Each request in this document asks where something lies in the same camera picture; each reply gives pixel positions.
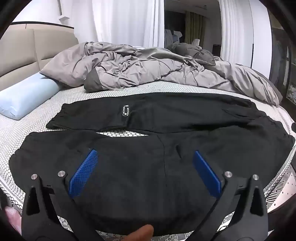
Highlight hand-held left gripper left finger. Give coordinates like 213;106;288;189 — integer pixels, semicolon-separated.
21;149;107;241

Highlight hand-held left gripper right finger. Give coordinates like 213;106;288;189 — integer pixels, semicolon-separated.
185;150;269;241

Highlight black pants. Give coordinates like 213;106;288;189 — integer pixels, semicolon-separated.
8;93;296;237

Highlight person's left hand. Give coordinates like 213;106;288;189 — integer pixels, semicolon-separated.
124;224;154;241

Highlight bed with hexagon-patterned sheet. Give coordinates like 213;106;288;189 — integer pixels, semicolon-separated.
0;81;296;241

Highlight pink cloth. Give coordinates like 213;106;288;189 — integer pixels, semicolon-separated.
4;206;19;233

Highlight light blue pillow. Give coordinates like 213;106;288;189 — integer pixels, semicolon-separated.
0;74;61;120

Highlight grey duvet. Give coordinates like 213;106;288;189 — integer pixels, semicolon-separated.
40;42;283;107

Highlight dark grey pillow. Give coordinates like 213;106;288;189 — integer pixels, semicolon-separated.
168;42;216;66

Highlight beige padded headboard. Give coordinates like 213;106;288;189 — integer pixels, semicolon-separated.
0;21;79;80

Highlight dark display cabinet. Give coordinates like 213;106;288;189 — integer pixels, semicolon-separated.
269;22;296;102

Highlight hanging pale clothes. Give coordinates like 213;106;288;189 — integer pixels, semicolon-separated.
165;29;183;46

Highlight white curtain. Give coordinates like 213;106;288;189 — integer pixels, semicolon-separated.
92;0;165;49
218;0;255;67

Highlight olive curtain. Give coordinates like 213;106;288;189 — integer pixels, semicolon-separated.
184;11;206;44

